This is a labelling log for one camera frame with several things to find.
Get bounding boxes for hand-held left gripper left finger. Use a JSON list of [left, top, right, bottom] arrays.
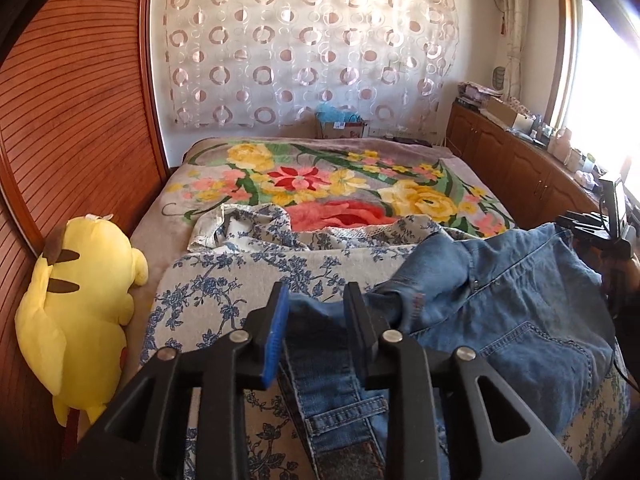
[[75, 280, 291, 480]]

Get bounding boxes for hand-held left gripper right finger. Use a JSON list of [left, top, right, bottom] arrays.
[[344, 281, 583, 480]]

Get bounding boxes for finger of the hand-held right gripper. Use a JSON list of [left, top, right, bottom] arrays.
[[556, 211, 608, 234]]

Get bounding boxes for blue denim pants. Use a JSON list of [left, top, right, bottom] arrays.
[[279, 222, 618, 480]]

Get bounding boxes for row of small containers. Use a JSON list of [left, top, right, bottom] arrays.
[[530, 115, 601, 191]]

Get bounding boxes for blue floral bed sheet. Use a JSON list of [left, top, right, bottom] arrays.
[[137, 202, 631, 480]]

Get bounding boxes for wooden cabinet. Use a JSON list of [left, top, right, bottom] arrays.
[[445, 101, 608, 241]]

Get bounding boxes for window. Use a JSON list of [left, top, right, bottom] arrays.
[[555, 0, 640, 181]]

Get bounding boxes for brown cardboard box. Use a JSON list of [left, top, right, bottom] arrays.
[[484, 96, 521, 123]]

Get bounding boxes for stack of papers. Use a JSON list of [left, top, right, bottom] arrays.
[[457, 82, 503, 111]]

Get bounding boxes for colourful flower blanket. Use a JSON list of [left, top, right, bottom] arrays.
[[131, 137, 518, 291]]

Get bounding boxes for yellow plush toy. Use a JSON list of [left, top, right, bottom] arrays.
[[14, 214, 149, 428]]

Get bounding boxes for floral side curtain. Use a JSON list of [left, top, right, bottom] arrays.
[[492, 0, 531, 106]]

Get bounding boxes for cardboard box with blue paper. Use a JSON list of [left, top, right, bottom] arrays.
[[315, 101, 371, 140]]

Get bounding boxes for circle-patterned sheer curtain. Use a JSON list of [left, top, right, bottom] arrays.
[[150, 0, 463, 128]]

